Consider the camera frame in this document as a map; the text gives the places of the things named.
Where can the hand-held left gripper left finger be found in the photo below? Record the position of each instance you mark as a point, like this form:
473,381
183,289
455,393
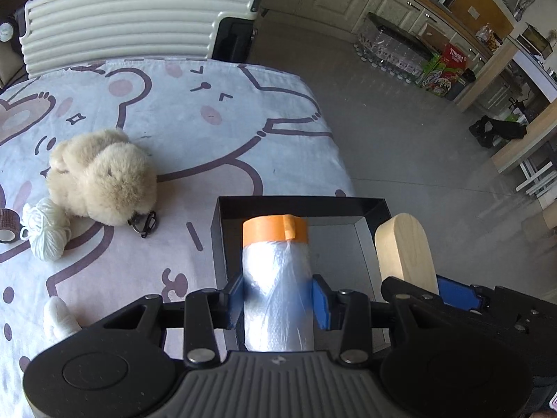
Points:
235,302

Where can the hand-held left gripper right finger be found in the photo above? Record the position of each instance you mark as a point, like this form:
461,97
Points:
322,309

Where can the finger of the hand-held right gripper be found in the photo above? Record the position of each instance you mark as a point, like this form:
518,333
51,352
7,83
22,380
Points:
457,296
407,288

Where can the rounded wooden block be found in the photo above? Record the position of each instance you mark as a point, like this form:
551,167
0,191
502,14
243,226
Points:
404,248

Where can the plastic bag roll orange band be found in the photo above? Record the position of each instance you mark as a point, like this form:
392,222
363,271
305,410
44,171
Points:
278,287

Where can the black shallow box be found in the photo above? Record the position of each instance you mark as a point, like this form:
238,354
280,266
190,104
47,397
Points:
348,213

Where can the white knotted cloth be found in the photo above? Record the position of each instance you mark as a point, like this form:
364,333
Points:
58,318

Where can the white yarn ball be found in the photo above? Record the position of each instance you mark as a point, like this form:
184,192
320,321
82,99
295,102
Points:
45,230

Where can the white metal rack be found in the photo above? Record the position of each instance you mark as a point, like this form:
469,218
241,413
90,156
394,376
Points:
533,176

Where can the wooden side table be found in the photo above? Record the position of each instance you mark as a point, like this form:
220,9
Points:
526,143

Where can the black shoes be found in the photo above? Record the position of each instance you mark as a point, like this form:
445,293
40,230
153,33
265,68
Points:
496,130

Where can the beige plush toy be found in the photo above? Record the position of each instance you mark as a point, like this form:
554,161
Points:
104,178

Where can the printed bear blanket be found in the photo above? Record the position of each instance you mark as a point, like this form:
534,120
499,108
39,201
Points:
196,117

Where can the green carton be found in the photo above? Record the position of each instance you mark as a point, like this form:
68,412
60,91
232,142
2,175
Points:
437,78

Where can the dark waste bin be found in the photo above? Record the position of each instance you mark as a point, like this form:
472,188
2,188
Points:
463,82

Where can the red carton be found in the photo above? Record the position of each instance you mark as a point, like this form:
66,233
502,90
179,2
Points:
453,59

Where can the brown tape roll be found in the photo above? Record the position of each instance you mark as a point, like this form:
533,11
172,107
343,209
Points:
8,226

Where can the pack of water bottles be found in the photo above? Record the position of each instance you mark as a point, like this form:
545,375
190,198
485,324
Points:
391,48

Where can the snack bags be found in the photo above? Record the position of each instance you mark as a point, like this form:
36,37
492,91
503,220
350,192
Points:
488,35

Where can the glass tank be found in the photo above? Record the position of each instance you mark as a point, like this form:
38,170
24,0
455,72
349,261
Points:
535,39

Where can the white ribbed suitcase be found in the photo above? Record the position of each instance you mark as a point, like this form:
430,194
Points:
122,13

